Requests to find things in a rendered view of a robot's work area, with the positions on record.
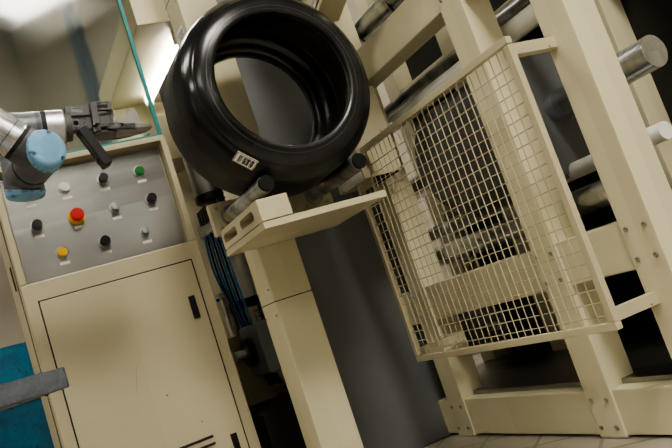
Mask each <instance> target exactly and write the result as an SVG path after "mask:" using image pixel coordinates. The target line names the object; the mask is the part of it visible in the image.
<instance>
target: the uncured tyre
mask: <svg viewBox="0 0 672 448"><path fill-rule="evenodd" d="M233 58H253V59H258V60H261V61H265V62H267V63H270V64H272V65H274V66H276V67H277V68H279V69H281V70H282V71H283V72H285V73H286V74H287V75H288V76H290V77H291V78H292V79H293V80H294V81H295V83H296V84H297V85H298V86H299V88H300V89H301V91H302V92H303V94H304V96H305V98H306V100H307V102H308V105H309V108H310V111H311V117H312V134H311V139H310V142H309V143H307V144H301V145H287V144H280V143H276V142H272V141H269V140H267V139H264V138H262V137H260V136H258V135H256V134H254V133H253V132H251V131H250V130H248V129H247V128H246V127H244V126H243V125H242V124H241V123H240V122H239V121H238V120H237V119H236V118H235V117H234V116H233V115H232V113H231V112H230V111H229V109H228V108H227V106H226V105H225V103H224V101H223V99H222V97H221V95H220V93H219V90H218V87H217V83H216V79H215V69H214V65H216V64H217V63H220V62H222V61H225V60H228V59H233ZM164 108H165V115H166V119H167V124H168V127H169V130H170V133H171V136H172V138H173V140H174V142H175V144H176V146H177V148H178V150H179V151H180V153H181V154H182V156H183V157H184V159H185V160H186V161H187V162H188V164H189V165H190V166H191V167H192V168H193V169H194V170H195V171H196V172H197V173H198V174H199V175H201V176H202V177H203V178H204V179H206V180H207V181H208V182H210V183H211V184H213V185H215V186H216V187H218V188H220V189H222V190H224V191H226V192H229V193H231V194H234V195H237V196H241V195H242V194H243V193H244V192H245V191H246V190H247V189H248V188H249V187H250V186H252V185H253V184H254V183H255V182H256V181H257V180H258V179H259V178H260V177H261V176H263V175H269V176H271V177H272V178H273V179H274V182H275V186H274V188H273V189H272V191H270V192H269V193H268V194H267V195H266V196H265V197H269V196H273V195H277V194H281V193H287V196H288V197H291V196H294V195H297V194H300V193H302V192H304V191H306V190H308V189H310V188H312V187H313V185H314V186H315V185H316V184H317V183H319V182H320V181H321V180H323V179H324V178H325V177H327V176H328V175H329V174H330V173H332V172H333V171H334V170H336V169H337V167H338V165H339V164H340V163H342V162H343V161H344V160H345V159H346V158H347V159H348V158H349V157H350V156H351V154H352V153H353V152H354V150H355V149H356V147H357V146H358V144H359V142H360V140H361V138H362V135H363V133H364V130H365V128H366V125H367V121H368V117H369V110H370V90H369V83H368V79H367V75H366V71H365V68H364V66H363V63H362V61H361V59H360V57H359V55H358V53H357V51H356V49H355V47H354V46H353V44H352V43H351V41H350V40H349V39H348V37H347V36H346V35H345V34H344V33H343V31H342V30H341V29H340V28H339V27H338V26H337V25H336V24H335V23H334V22H333V21H331V20H330V19H329V18H328V17H327V16H325V15H324V14H323V13H321V12H320V11H318V10H317V9H315V8H313V7H311V6H310V5H308V4H306V3H303V2H301V1H299V0H225V1H223V2H221V3H219V4H217V5H215V6H214V7H212V8H211V9H209V10H208V11H206V12H205V13H204V14H203V15H201V16H200V17H199V18H198V19H197V20H196V21H195V22H194V24H193V25H192V26H191V27H190V29H189V30H188V32H187V33H186V35H185V37H184V39H183V41H182V43H181V45H180V47H179V49H178V52H177V54H176V56H175V58H174V60H173V62H172V64H171V66H170V69H169V71H168V74H167V78H166V82H165V89H164ZM238 151H240V152H242V153H244V154H246V155H248V156H250V157H251V158H253V159H255V160H257V161H259V162H258V164H257V165H256V167H255V168H254V169H253V171H251V170H249V169H247V168H245V167H243V166H242V165H240V164H238V163H236V162H234V161H232V159H233V158H234V156H235V155H236V153H237V152H238ZM347 159H346V160H347ZM265 197H264V198H265Z"/></svg>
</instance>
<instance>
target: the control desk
mask: <svg viewBox="0 0 672 448"><path fill-rule="evenodd" d="M102 147H103V148H104V149H105V151H106V152H107V153H108V154H109V155H110V157H111V159H112V163H111V165H110V167H108V168H106V169H105V170H103V169H101V167H100V166H99V165H98V164H97V163H96V161H95V159H94V158H93V157H92V155H91V154H90V153H89V151H88V150H82V151H77V152H72V153H67V154H66V157H65V160H64V162H63V163H62V165H61V167H60V168H59V169H58V170H57V171H55V172H54V173H53V174H52V175H51V176H50V178H49V179H48V180H47V181H46V182H45V183H44V185H45V189H46V195H45V196H44V197H43V198H41V199H39V200H35V201H29V202H12V201H9V200H7V199H6V197H5V192H4V191H3V189H4V185H3V178H2V170H1V167H0V249H1V253H2V257H3V260H4V264H5V268H6V271H7V275H8V279H9V282H10V286H11V290H12V293H13V297H14V301H15V305H16V308H17V312H18V316H19V319H20V323H21V327H22V330H23V334H24V338H25V341H26V345H27V349H28V352H29V356H30V360H31V363H32V367H33V371H34V374H35V375H36V374H39V373H41V372H47V371H50V370H54V369H57V368H61V367H64V368H65V371H66V375H67V379H68V382H69V387H68V388H65V389H62V390H59V391H56V392H53V393H51V394H49V395H48V396H42V397H41V400H42V404H43V408H44V411H45V415H46V419H47V422H48V426H49V430H50V433H51V437H52V441H53V444H54V448H261V445H260V442H259V439H258V435H257V432H256V429H255V426H254V423H253V419H252V416H251V413H250V410H249V406H248V403H247V400H246V397H245V394H244V390H243V387H242V384H241V381H240V378H239V374H238V371H237V368H236V365H235V361H234V358H233V355H232V352H231V349H230V345H229V342H228V339H227V336H226V333H225V329H224V326H223V323H222V320H221V316H220V313H219V310H218V307H217V304H216V300H215V297H214V294H213V291H212V287H211V284H210V281H209V278H208V275H207V271H206V268H205V265H204V262H203V259H202V255H201V252H200V249H199V246H198V242H197V241H196V235H195V232H194V229H193V226H192V223H191V219H190V216H189V213H188V210H187V206H186V203H185V200H184V197H183V194H182V190H181V187H180V184H179V181H178V178H177V174H176V171H175V168H174V165H173V161H172V158H171V155H170V152H169V149H168V145H167V142H166V139H165V136H164V135H158V136H153V137H148V138H143V139H138V140H133V141H128V142H123V143H118V144H113V145H108V146H102Z"/></svg>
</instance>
